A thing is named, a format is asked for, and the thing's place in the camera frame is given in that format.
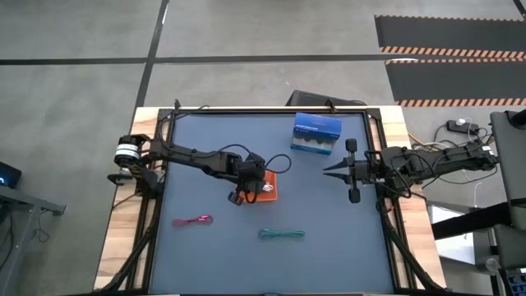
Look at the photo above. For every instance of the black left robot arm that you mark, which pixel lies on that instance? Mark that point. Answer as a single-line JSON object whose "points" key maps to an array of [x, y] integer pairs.
{"points": [[185, 156]]}

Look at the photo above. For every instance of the grey metal desk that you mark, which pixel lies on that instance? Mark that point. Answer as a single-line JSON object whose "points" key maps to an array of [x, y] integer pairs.
{"points": [[24, 201]]}

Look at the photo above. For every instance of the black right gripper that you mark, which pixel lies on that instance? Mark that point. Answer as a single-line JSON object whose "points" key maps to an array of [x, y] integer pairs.
{"points": [[367, 172]]}

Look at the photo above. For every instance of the black electronic device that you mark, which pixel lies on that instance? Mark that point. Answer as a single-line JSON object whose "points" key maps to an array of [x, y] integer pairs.
{"points": [[8, 174]]}

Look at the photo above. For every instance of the black flat case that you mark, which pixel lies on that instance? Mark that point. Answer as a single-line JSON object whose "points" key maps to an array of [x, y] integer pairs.
{"points": [[312, 98]]}

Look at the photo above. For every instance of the grey equipment stand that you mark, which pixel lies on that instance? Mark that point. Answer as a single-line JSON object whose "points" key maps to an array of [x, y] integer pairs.
{"points": [[509, 164]]}

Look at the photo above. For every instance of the black power strip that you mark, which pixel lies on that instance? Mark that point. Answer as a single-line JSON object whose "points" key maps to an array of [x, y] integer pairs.
{"points": [[462, 126]]}

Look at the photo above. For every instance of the black table frame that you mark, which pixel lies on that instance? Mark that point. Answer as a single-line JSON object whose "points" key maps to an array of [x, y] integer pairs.
{"points": [[267, 110]]}

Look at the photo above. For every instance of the orange plastic basket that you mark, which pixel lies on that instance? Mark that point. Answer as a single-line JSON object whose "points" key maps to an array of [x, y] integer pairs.
{"points": [[271, 197]]}

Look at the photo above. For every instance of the white board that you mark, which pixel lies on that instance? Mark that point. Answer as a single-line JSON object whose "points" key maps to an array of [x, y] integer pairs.
{"points": [[452, 246]]}

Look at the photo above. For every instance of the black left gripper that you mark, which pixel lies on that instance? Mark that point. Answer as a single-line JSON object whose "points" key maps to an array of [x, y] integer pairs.
{"points": [[251, 170]]}

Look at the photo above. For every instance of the black striped floor mat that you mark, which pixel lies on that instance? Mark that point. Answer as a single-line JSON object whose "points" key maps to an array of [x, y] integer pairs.
{"points": [[452, 33], [452, 80]]}

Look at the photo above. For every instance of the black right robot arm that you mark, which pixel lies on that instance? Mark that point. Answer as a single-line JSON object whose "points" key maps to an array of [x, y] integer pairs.
{"points": [[452, 158]]}

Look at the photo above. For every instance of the blue DualShock controller box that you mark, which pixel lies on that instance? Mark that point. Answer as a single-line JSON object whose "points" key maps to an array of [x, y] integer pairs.
{"points": [[316, 127]]}

